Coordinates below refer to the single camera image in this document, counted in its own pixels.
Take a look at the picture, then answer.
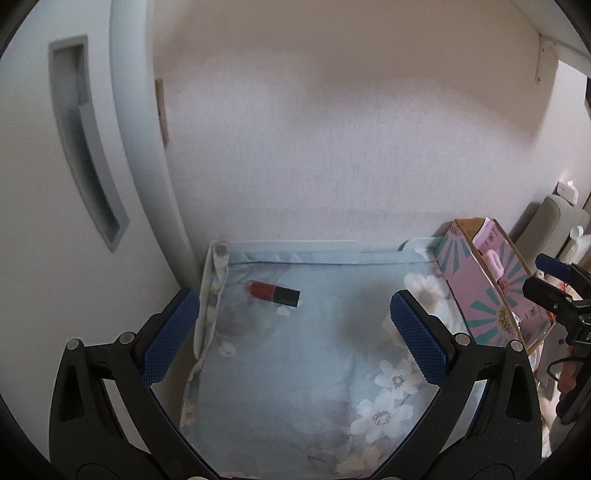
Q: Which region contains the grey recessed door handle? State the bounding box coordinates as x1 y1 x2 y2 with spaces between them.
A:
48 34 131 253

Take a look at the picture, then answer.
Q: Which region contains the beige wall plate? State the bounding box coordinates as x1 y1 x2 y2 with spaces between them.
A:
155 78 169 147

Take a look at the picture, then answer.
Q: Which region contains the pink packet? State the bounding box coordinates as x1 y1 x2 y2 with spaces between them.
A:
475 218 502 254

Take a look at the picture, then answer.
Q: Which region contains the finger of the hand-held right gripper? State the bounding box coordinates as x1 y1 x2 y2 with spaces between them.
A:
522 275 573 317
536 253 575 283

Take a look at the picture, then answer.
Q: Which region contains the grey chair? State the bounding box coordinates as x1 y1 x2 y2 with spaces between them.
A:
513 194 591 266

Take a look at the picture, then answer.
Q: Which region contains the white shelf bracket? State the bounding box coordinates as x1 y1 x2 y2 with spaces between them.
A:
534 39 557 85

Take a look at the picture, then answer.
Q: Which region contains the red and black lipstick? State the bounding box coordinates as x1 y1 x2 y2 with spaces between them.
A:
248 281 302 308

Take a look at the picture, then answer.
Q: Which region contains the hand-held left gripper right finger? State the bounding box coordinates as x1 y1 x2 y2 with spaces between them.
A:
389 289 543 480

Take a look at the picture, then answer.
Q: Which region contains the white wardrobe door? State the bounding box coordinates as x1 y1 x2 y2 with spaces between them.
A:
0 0 195 457

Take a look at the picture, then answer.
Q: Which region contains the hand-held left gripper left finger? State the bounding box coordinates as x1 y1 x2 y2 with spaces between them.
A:
48 287 218 480

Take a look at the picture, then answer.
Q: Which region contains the white tissue pack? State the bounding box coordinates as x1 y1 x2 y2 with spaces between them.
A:
555 180 580 204

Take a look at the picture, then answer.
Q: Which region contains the blue floral cloth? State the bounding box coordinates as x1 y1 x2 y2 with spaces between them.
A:
178 240 488 480

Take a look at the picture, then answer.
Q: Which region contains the pink patterned cardboard box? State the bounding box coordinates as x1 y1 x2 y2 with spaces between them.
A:
436 218 556 354

